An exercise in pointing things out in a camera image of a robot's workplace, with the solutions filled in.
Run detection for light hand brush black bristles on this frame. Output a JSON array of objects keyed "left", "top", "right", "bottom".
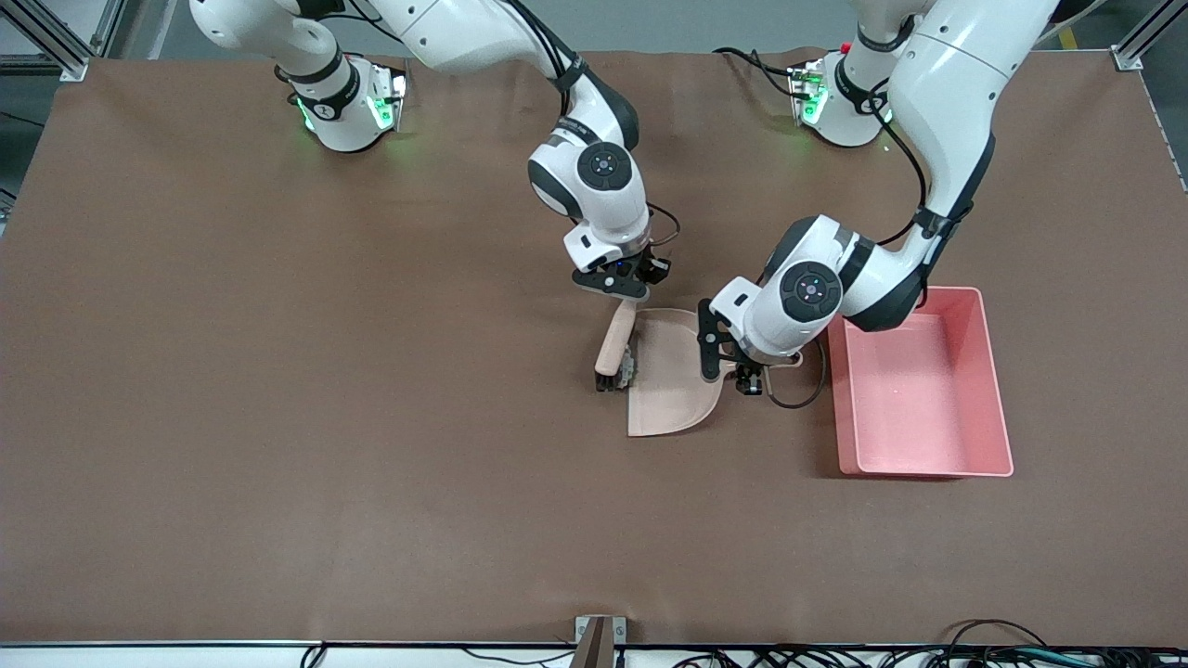
[{"left": 593, "top": 297, "right": 641, "bottom": 393}]

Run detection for light plastic dustpan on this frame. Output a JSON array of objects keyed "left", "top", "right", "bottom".
[{"left": 627, "top": 307, "right": 805, "bottom": 438}]

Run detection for pink plastic bin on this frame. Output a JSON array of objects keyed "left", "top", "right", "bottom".
[{"left": 826, "top": 286, "right": 1014, "bottom": 480}]

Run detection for brown table mat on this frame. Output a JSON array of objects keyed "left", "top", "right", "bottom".
[{"left": 0, "top": 46, "right": 1188, "bottom": 648}]

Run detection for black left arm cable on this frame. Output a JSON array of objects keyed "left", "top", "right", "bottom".
[{"left": 759, "top": 82, "right": 931, "bottom": 411}]

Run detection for black left base cable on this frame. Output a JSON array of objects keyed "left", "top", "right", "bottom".
[{"left": 713, "top": 46, "right": 810, "bottom": 99}]

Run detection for metal table edge bracket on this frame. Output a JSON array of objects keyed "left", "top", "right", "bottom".
[{"left": 575, "top": 615, "right": 628, "bottom": 668}]

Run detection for tangled black cable bundle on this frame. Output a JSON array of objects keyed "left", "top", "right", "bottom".
[{"left": 668, "top": 619, "right": 1188, "bottom": 668}]

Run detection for thin black cable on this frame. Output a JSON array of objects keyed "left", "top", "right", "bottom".
[{"left": 299, "top": 642, "right": 578, "bottom": 668}]

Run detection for aluminium frame profile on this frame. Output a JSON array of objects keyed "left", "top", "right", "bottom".
[
  {"left": 0, "top": 0, "right": 126, "bottom": 83},
  {"left": 1112, "top": 0, "right": 1188, "bottom": 73}
]

